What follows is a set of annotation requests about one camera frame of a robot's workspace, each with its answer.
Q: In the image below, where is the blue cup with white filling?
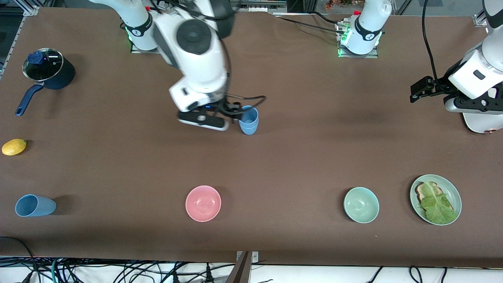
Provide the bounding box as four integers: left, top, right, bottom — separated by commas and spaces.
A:
239, 117, 259, 136

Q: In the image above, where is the white toaster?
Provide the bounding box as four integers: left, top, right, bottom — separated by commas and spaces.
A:
463, 113, 503, 134

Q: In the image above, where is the pink bowl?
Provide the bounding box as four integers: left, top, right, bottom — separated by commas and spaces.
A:
185, 185, 222, 222

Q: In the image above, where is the bread slice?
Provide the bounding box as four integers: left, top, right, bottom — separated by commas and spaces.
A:
415, 182, 456, 215

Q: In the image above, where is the grey metal box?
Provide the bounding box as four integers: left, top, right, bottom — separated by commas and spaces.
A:
234, 0, 288, 13

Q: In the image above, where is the pale green plate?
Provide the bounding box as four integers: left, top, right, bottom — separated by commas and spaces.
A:
409, 174, 462, 226

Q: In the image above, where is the green lettuce leaf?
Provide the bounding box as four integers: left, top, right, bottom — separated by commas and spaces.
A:
420, 182, 458, 224

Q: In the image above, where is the pale green bowl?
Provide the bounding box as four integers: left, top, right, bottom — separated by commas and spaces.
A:
343, 187, 380, 224

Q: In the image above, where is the dark mounting pole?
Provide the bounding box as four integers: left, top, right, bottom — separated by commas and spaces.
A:
225, 252, 252, 283

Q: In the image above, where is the dark blue saucepan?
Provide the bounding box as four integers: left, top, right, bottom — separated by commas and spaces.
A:
15, 55, 76, 117

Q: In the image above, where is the glass lid with blue knob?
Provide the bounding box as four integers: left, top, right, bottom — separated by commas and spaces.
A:
22, 48, 64, 82

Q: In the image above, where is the yellow lemon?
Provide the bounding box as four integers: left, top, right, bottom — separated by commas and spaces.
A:
2, 138, 27, 156

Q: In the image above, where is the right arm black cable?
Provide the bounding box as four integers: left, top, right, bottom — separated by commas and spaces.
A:
230, 96, 267, 107

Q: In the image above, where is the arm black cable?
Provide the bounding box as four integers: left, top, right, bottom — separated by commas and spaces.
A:
422, 0, 446, 85
230, 96, 267, 107

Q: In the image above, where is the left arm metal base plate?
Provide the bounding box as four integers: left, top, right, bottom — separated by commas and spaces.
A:
337, 22, 380, 59

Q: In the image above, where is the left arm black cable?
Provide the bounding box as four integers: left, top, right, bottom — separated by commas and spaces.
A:
422, 0, 446, 85

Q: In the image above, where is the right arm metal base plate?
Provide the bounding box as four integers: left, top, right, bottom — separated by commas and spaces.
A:
130, 39, 162, 53

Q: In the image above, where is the black table cable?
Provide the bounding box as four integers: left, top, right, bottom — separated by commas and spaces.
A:
271, 13, 343, 33

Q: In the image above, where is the metal table edge bracket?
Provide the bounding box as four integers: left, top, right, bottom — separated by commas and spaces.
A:
236, 251, 260, 264

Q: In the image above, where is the aluminium frame rail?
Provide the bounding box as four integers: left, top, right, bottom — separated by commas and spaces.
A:
0, 6, 40, 77

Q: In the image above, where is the black looping floor cable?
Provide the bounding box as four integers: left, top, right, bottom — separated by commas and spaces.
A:
0, 236, 38, 283

